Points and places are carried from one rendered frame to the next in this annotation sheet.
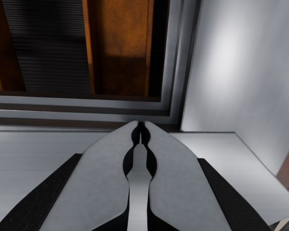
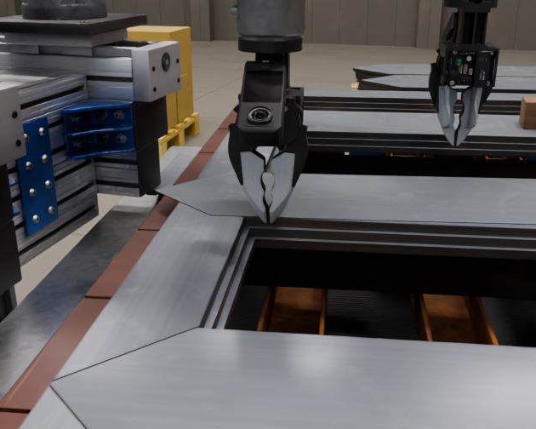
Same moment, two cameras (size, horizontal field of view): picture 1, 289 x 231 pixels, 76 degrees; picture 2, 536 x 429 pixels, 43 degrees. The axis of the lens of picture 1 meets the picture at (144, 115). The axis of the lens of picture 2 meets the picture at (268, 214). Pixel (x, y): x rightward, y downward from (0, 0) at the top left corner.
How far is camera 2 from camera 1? 0.70 m
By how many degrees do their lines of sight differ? 41
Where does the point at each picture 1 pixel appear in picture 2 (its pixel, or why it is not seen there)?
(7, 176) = (365, 206)
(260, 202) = (186, 192)
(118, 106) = (284, 238)
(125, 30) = not seen: hidden behind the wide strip
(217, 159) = (219, 208)
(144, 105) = (265, 237)
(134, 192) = not seen: hidden behind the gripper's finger
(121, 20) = not seen: hidden behind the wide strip
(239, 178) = (204, 201)
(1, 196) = (374, 199)
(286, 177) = (158, 211)
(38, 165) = (339, 208)
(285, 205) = (168, 191)
